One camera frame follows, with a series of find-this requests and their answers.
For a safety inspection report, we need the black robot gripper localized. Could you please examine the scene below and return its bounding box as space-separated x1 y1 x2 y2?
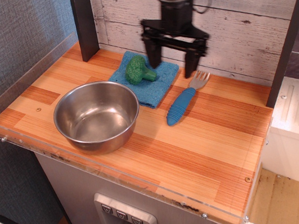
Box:
140 0 209 78

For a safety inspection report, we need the blue handled metal fork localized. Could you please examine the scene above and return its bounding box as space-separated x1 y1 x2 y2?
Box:
166 71 210 126

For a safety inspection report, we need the green toy broccoli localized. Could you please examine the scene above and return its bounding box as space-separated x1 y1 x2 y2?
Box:
125 55 157 85

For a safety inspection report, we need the stainless steel bowl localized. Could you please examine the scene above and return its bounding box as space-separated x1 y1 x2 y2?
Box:
53 81 139 154

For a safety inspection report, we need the clear acrylic table guard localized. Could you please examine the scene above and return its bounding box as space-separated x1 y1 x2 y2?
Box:
0 33 272 224

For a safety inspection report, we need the white toy sink unit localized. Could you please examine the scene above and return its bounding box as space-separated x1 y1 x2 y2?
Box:
261 77 299 181

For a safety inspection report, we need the grey toy fridge cabinet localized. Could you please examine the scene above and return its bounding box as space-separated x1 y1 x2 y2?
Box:
36 154 217 224

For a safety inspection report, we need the silver dispenser button panel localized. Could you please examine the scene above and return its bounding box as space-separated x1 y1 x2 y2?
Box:
94 193 157 224

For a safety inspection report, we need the dark left shelf post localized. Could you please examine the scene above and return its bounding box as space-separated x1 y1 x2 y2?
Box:
70 0 99 62

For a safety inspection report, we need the dark shelf post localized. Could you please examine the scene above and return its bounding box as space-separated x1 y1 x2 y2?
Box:
70 0 99 62
266 0 299 108

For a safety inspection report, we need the dark right shelf post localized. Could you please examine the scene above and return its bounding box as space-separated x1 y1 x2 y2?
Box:
266 0 299 108

